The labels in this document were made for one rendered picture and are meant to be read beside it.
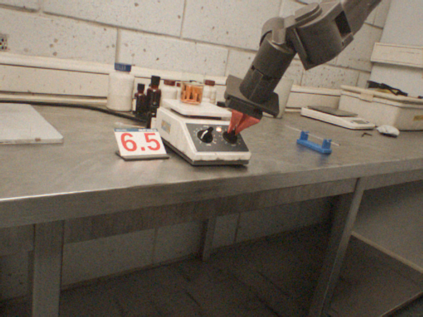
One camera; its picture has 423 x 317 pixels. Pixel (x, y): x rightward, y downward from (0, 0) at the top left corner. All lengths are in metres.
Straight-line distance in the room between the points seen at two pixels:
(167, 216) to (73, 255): 0.80
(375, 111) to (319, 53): 1.16
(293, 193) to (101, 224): 0.45
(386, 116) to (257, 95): 1.14
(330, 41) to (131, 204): 0.38
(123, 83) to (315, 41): 0.61
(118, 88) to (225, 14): 0.56
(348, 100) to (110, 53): 1.09
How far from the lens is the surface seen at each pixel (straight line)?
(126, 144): 0.68
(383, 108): 1.73
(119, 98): 1.07
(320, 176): 0.85
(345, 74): 2.05
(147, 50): 1.27
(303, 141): 1.03
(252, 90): 0.64
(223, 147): 0.69
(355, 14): 0.65
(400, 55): 2.12
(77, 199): 0.52
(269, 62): 0.61
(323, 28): 0.60
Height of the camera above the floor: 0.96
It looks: 16 degrees down
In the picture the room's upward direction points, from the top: 9 degrees clockwise
